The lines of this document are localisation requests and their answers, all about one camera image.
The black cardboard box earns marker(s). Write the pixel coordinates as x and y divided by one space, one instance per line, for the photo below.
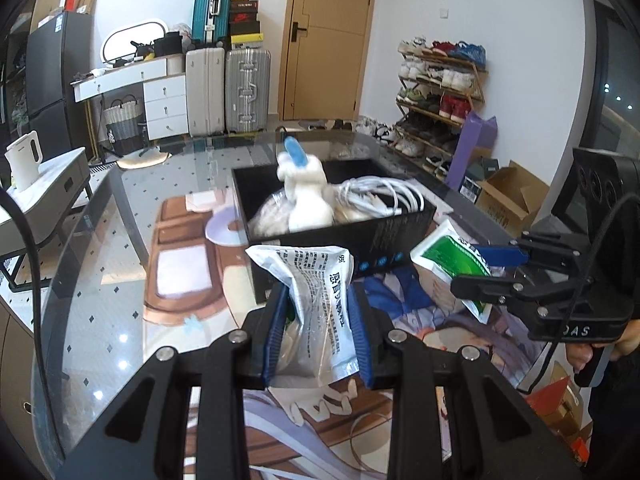
377 245

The green medicine packet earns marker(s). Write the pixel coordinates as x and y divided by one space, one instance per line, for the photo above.
442 256

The white drawer desk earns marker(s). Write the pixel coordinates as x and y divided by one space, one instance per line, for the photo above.
162 85

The wooden door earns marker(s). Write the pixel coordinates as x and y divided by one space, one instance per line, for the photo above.
324 55

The teal suitcase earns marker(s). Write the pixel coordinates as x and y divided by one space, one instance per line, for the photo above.
210 22

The white blue plush toy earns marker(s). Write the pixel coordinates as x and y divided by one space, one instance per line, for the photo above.
305 187

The white suitcase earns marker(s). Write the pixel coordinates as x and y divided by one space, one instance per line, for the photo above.
205 91

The silver white medicine packet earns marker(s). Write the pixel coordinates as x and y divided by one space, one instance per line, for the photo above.
317 347

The woven basket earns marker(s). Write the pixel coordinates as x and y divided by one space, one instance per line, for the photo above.
123 119

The stack of shoe boxes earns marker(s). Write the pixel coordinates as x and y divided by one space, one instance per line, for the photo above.
244 25

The plastic bag of white cloth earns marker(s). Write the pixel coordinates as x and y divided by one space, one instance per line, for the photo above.
271 219

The open brown cardboard box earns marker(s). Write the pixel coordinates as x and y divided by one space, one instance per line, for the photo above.
512 197

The white side cabinet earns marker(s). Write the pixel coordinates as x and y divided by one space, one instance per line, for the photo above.
46 202

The person's right hand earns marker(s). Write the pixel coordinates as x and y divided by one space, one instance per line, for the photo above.
579 355

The white electric kettle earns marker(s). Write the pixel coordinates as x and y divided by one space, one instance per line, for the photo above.
24 156

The silver suitcase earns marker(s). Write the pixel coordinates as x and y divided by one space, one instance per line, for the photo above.
247 90

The purple paper bag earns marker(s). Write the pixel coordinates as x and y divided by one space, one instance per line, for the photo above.
477 136

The wooden shoe rack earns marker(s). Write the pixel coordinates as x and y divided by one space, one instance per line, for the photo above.
441 84

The oval mirror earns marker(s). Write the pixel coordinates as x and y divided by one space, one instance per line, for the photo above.
124 42

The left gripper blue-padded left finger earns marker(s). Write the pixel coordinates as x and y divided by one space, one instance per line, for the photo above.
267 326

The black refrigerator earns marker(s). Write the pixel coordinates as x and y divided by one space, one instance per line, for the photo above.
57 52

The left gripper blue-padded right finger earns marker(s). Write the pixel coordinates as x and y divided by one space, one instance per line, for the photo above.
377 358

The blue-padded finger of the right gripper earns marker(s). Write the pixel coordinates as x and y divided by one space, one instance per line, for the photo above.
510 293
555 253

